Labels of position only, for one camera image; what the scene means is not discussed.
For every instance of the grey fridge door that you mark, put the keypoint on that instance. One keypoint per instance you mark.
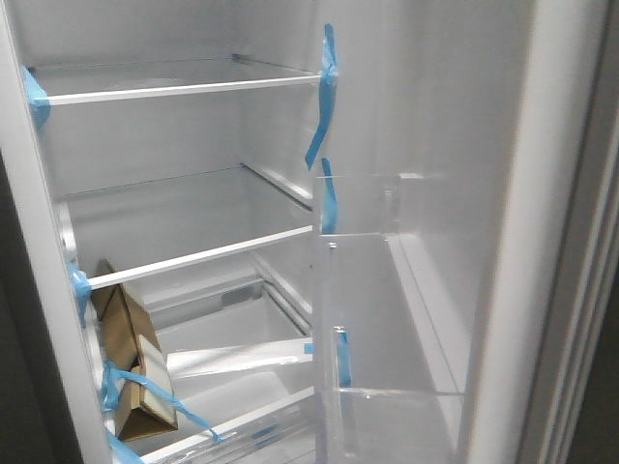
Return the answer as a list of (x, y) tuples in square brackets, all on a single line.
[(501, 120), (36, 425)]

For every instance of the blue tape on door bin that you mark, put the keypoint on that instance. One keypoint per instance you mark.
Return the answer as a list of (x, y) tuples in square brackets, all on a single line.
[(330, 215)]

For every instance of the blue tape lower door bin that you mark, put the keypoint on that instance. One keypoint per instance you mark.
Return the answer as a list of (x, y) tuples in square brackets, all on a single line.
[(343, 363)]

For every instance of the white fridge body interior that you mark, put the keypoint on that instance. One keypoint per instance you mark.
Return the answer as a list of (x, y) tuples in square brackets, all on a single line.
[(106, 145)]

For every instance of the clear door bin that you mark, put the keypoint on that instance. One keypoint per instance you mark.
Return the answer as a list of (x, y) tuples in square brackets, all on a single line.
[(405, 401)]

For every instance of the middle glass fridge shelf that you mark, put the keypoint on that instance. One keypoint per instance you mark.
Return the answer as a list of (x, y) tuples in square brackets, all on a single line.
[(123, 234)]

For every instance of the glass fridge shelf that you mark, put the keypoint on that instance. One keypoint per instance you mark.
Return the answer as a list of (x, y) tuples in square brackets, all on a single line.
[(123, 234), (132, 81)]

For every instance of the upper glass fridge shelf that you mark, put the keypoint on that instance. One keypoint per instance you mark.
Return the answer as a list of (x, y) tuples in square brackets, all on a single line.
[(132, 81)]

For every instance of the blue tape strip upper right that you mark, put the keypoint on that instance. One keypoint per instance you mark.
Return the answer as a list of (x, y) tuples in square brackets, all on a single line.
[(326, 93)]

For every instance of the lower glass drawer cover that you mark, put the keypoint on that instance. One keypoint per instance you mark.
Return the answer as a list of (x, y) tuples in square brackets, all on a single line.
[(255, 396)]

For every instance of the brown cardboard box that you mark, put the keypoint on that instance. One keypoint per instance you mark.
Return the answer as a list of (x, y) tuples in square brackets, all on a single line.
[(130, 342)]

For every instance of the blue tape middle left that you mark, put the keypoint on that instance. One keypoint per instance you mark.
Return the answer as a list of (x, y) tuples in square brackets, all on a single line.
[(82, 289)]

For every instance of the blue tape across box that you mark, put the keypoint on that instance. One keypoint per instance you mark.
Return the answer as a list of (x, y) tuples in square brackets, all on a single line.
[(111, 395)]

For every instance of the blue tape upper left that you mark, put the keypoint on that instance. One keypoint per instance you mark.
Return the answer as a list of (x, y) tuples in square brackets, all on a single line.
[(37, 99)]

